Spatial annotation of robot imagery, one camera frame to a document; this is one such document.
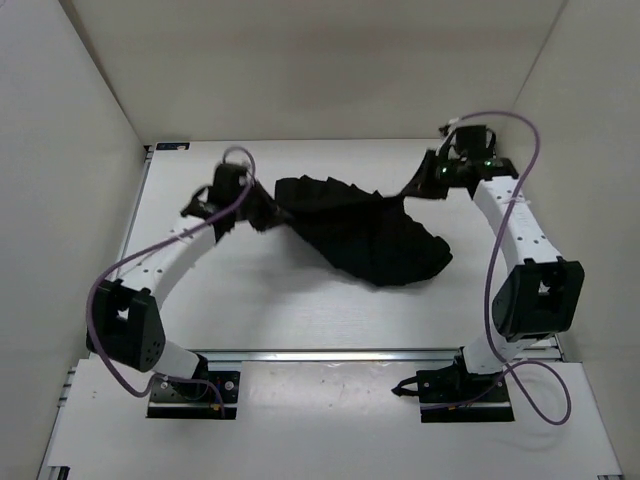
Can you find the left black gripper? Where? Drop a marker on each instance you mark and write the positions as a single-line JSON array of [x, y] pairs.
[[273, 215]]

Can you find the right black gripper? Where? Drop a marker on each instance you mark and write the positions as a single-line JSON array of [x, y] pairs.
[[422, 186]]

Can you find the black pleated skirt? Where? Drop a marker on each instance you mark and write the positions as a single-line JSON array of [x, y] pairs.
[[364, 234]]

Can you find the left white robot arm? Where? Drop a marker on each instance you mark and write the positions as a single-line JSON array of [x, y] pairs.
[[123, 323]]

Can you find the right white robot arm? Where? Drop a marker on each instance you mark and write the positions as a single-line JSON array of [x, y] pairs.
[[537, 300]]

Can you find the left blue label sticker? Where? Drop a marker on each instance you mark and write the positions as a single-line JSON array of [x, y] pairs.
[[172, 146]]

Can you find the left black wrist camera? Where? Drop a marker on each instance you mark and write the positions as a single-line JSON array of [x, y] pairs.
[[228, 182]]

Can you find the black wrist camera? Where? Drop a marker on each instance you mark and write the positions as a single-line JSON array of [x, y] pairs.
[[228, 182], [474, 141]]

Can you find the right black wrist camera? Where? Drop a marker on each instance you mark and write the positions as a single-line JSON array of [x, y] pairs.
[[474, 141]]

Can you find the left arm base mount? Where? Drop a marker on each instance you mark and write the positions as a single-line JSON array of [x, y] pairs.
[[171, 400]]

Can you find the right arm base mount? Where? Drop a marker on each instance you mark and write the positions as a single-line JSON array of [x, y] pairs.
[[452, 394]]

